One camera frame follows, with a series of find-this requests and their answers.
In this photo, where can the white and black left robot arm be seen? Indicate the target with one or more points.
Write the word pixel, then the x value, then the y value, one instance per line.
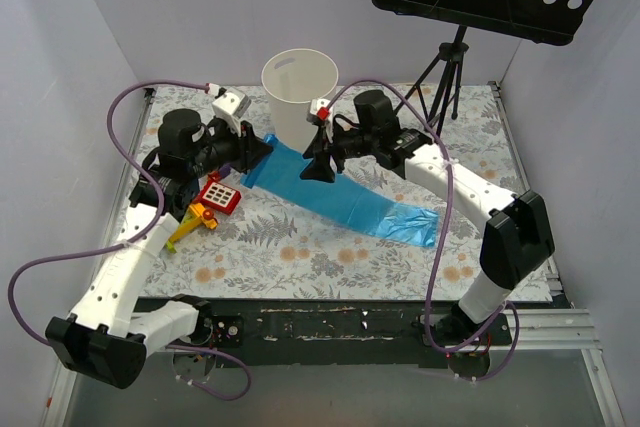
pixel 102 338

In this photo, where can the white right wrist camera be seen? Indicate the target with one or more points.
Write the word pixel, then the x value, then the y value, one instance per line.
pixel 319 112

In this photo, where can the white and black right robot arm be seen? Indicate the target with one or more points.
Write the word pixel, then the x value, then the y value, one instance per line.
pixel 515 228

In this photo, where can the blue plastic trash bag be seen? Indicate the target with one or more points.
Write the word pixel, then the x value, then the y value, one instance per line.
pixel 344 201

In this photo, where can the red toy phone block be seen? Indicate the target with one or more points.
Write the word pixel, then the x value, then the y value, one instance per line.
pixel 219 197

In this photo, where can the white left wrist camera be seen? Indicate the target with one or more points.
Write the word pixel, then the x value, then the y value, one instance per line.
pixel 230 105

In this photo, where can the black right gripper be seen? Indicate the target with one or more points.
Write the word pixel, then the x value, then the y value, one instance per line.
pixel 328 145

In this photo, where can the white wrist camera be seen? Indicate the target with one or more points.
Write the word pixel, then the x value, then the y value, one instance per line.
pixel 319 112
pixel 230 105

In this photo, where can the white cylindrical trash bin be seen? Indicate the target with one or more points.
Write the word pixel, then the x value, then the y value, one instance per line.
pixel 291 80

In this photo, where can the colourful toy block pile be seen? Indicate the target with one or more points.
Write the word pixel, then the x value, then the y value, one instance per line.
pixel 197 214

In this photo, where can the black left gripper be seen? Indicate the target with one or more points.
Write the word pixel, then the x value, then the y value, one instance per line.
pixel 245 148

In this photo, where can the black scratched base plate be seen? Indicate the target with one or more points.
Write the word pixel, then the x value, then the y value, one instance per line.
pixel 319 332

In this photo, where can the aluminium rail frame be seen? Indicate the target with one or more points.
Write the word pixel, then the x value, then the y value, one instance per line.
pixel 507 327

